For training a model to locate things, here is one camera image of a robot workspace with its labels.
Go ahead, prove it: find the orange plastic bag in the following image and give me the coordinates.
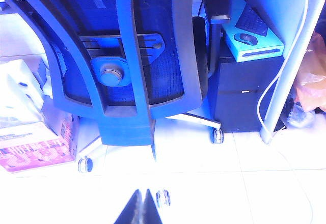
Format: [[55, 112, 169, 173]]
[[294, 32, 326, 113]]

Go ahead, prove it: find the white desk side panel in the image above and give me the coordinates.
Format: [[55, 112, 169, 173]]
[[243, 0, 310, 46]]

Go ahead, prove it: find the pink printed cardboard box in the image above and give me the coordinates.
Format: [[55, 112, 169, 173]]
[[0, 101, 79, 174]]

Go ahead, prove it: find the grey plastic bag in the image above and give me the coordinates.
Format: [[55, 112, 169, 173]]
[[286, 101, 318, 129]]

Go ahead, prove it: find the black computer tower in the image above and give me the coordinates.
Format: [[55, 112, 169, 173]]
[[213, 47, 286, 133]]

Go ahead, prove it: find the teal keyboard mouse box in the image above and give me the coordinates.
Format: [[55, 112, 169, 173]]
[[220, 0, 285, 63]]

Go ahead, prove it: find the white plastic bag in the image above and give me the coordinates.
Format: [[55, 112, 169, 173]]
[[0, 60, 64, 138]]

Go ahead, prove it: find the white cable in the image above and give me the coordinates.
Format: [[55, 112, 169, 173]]
[[256, 0, 315, 224]]

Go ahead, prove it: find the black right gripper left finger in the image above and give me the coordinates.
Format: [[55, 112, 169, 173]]
[[113, 189, 143, 224]]

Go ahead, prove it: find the white table leg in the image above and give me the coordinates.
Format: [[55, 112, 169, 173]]
[[259, 0, 326, 145]]

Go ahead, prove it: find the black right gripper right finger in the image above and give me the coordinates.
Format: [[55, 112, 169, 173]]
[[144, 188, 164, 224]]

